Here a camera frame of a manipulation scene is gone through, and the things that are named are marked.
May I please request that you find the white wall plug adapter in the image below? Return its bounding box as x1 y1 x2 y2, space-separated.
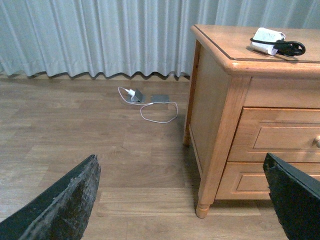
124 88 136 97

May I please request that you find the closed grey floor socket cover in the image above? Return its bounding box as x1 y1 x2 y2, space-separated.
151 94 170 103

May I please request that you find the light wooden nightstand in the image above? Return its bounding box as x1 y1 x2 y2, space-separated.
183 24 320 218

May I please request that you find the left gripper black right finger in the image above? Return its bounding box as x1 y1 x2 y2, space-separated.
263 153 320 240

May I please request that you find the white charging cable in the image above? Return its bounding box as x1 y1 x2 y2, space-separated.
117 86 179 124

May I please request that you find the wooden drawer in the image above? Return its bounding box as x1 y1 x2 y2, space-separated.
228 107 320 163
215 161 320 201

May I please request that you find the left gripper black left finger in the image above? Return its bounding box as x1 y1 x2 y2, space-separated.
0 154 101 240

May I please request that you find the open grey floor socket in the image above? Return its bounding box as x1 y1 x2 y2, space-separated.
127 89 146 103

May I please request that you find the pale pleated curtain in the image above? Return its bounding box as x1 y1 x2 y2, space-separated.
0 0 320 77

